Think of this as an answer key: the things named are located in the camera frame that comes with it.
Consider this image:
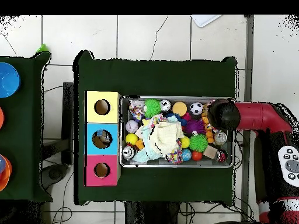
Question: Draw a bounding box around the orange foam ball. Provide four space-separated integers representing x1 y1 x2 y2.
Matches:
172 101 188 117

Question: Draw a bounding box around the black and white soccer ball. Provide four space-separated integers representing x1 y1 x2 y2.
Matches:
189 101 204 116

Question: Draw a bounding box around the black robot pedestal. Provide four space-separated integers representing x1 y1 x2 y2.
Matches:
124 201 181 224

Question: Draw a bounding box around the blue bowl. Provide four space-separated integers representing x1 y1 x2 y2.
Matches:
0 62 22 99

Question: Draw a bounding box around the mint green cloth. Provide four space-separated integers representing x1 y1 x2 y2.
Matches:
131 115 185 163

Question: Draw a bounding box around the shallow clear mesh bin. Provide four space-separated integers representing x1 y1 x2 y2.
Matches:
119 94 236 169

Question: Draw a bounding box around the small green object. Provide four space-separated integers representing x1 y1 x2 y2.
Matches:
35 43 49 54

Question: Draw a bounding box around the purple spiky ball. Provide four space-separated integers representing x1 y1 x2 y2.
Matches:
185 119 206 135

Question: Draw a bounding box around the dark green side tablecloth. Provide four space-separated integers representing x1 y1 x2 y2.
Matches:
0 51 53 203

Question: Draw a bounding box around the yellow ball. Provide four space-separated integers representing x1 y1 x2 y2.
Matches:
125 133 139 146

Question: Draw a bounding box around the white baseball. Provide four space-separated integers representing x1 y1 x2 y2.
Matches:
125 120 140 134

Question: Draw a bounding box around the green spiky ball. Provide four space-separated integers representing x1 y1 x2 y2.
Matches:
142 99 162 119

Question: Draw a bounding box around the wooden box with three holes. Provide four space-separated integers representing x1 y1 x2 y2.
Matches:
84 90 121 187

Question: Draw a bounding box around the white tray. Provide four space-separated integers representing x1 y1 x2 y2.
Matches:
190 15 222 28

